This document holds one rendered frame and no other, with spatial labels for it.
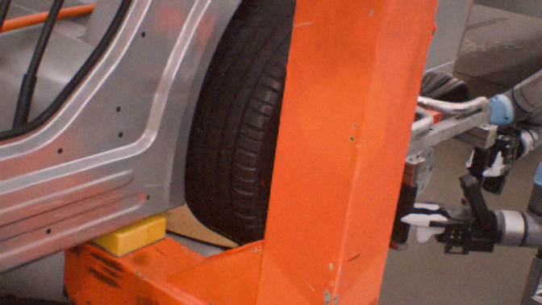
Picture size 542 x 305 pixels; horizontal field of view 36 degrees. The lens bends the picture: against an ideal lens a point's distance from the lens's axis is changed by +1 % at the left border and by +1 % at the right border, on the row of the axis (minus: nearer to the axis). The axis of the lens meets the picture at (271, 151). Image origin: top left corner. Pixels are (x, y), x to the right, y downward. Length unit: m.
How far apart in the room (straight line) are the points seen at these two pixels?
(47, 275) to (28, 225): 1.46
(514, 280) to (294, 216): 2.13
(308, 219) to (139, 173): 0.46
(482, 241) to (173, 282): 0.65
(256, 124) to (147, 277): 0.39
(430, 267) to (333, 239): 2.03
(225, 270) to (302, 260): 0.21
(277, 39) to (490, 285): 1.79
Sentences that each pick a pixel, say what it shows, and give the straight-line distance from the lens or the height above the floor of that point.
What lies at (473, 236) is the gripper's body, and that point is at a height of 0.79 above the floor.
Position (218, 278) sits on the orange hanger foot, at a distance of 1.58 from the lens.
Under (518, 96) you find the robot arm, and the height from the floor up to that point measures 1.00.
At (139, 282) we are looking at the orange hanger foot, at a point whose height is 0.66.
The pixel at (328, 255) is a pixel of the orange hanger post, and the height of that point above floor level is 0.91.
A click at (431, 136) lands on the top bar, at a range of 1.80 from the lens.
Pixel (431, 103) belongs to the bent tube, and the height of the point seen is 1.01.
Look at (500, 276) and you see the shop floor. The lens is 3.44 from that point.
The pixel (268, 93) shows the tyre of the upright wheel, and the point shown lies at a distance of 1.76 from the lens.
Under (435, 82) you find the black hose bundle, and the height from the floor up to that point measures 1.03.
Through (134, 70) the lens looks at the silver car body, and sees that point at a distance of 1.64.
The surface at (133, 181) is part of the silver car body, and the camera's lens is 1.70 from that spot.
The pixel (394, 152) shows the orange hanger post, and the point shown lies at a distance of 1.38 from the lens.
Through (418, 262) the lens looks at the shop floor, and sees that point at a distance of 3.38.
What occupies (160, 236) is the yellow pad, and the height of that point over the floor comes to 0.69.
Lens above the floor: 1.56
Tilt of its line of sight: 22 degrees down
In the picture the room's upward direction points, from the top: 8 degrees clockwise
